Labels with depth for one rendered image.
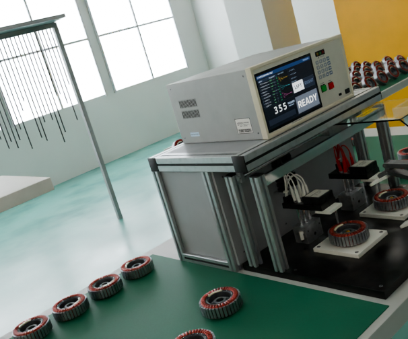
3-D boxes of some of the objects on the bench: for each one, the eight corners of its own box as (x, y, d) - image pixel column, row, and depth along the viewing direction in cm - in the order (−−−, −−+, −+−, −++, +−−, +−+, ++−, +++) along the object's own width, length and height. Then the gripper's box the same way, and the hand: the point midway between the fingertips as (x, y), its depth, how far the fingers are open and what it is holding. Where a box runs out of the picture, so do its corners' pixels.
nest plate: (388, 234, 151) (387, 230, 151) (359, 258, 142) (357, 254, 142) (343, 229, 163) (342, 225, 162) (314, 251, 154) (312, 247, 153)
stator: (378, 232, 151) (375, 220, 150) (355, 250, 145) (353, 237, 144) (344, 229, 160) (341, 217, 159) (322, 245, 153) (319, 233, 152)
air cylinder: (366, 202, 178) (363, 186, 177) (354, 210, 174) (350, 195, 173) (353, 201, 182) (350, 185, 181) (341, 210, 178) (337, 194, 176)
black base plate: (494, 192, 162) (493, 185, 162) (386, 300, 124) (384, 291, 124) (360, 187, 199) (359, 182, 198) (244, 270, 160) (242, 263, 160)
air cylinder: (324, 233, 164) (320, 216, 163) (309, 244, 159) (305, 227, 158) (310, 231, 168) (306, 215, 166) (295, 242, 163) (291, 226, 162)
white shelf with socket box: (107, 330, 148) (50, 176, 138) (-23, 416, 126) (-102, 240, 115) (52, 305, 175) (2, 175, 164) (-62, 372, 153) (-129, 226, 142)
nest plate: (428, 200, 166) (427, 196, 165) (404, 220, 157) (403, 216, 156) (384, 198, 177) (383, 194, 177) (359, 216, 168) (359, 213, 168)
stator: (419, 199, 165) (417, 187, 164) (398, 214, 159) (395, 202, 158) (388, 196, 174) (386, 185, 173) (367, 210, 168) (364, 199, 167)
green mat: (389, 306, 122) (389, 305, 121) (192, 504, 85) (192, 503, 85) (153, 254, 194) (152, 253, 194) (-9, 349, 157) (-9, 348, 157)
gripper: (410, 138, 126) (352, 172, 144) (475, 226, 124) (408, 249, 142) (425, 126, 130) (367, 160, 148) (489, 210, 128) (422, 235, 146)
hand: (390, 202), depth 144 cm, fingers open, 13 cm apart
